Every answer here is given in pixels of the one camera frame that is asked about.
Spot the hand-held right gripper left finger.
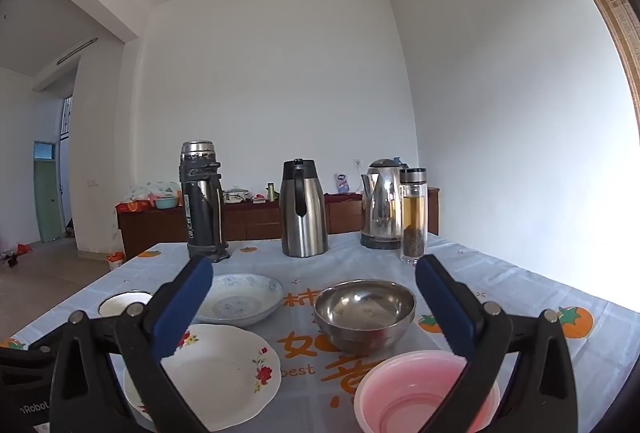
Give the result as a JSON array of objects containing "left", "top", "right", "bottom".
[{"left": 50, "top": 254, "right": 214, "bottom": 433}]

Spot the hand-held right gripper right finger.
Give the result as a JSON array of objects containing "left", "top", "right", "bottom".
[{"left": 415, "top": 254, "right": 581, "bottom": 433}]

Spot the white blue-patterned bowl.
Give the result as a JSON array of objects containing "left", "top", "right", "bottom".
[{"left": 192, "top": 273, "right": 285, "bottom": 327}]

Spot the small white enamel bowl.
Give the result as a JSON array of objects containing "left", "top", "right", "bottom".
[{"left": 97, "top": 290, "right": 154, "bottom": 320}]

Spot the white plate with red flowers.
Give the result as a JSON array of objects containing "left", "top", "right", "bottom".
[{"left": 123, "top": 323, "right": 282, "bottom": 432}]

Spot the stainless steel bowl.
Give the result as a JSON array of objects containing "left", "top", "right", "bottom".
[{"left": 313, "top": 280, "right": 417, "bottom": 355}]

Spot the pink plastic bowl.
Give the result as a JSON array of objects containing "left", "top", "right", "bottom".
[{"left": 353, "top": 350, "right": 501, "bottom": 433}]

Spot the glass tea bottle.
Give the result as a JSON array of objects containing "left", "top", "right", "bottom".
[{"left": 399, "top": 168, "right": 428, "bottom": 265}]

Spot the dark grey thermos flask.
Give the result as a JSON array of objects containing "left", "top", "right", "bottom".
[{"left": 179, "top": 140, "right": 232, "bottom": 262}]

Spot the brown wooden sideboard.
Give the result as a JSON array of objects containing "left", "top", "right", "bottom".
[{"left": 118, "top": 187, "right": 440, "bottom": 259}]

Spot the red gift box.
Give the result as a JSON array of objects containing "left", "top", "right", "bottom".
[{"left": 116, "top": 199, "right": 156, "bottom": 214}]

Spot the steel electric kettle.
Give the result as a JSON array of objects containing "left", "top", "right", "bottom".
[{"left": 360, "top": 158, "right": 408, "bottom": 250}]

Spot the plastic bag with cloth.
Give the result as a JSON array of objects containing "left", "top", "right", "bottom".
[{"left": 127, "top": 182, "right": 181, "bottom": 204}]

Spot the green door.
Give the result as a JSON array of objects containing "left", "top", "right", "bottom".
[{"left": 33, "top": 140, "right": 62, "bottom": 243}]

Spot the window with grille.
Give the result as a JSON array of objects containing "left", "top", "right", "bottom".
[{"left": 59, "top": 96, "right": 74, "bottom": 144}]

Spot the fluorescent tube light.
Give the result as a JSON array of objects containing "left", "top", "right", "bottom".
[{"left": 56, "top": 37, "right": 98, "bottom": 65}]

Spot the steel carafe with black handle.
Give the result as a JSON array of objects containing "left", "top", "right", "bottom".
[{"left": 278, "top": 158, "right": 329, "bottom": 258}]

